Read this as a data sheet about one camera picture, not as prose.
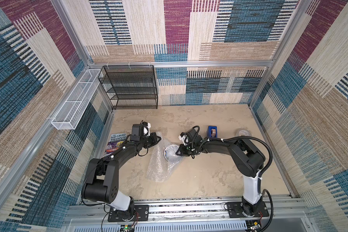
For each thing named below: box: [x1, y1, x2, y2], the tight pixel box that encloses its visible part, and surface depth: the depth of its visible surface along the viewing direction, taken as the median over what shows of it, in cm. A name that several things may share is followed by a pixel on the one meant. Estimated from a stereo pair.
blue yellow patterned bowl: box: [163, 144, 183, 163], surface depth 92 cm
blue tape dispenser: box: [206, 125, 218, 138], surface depth 98 cm
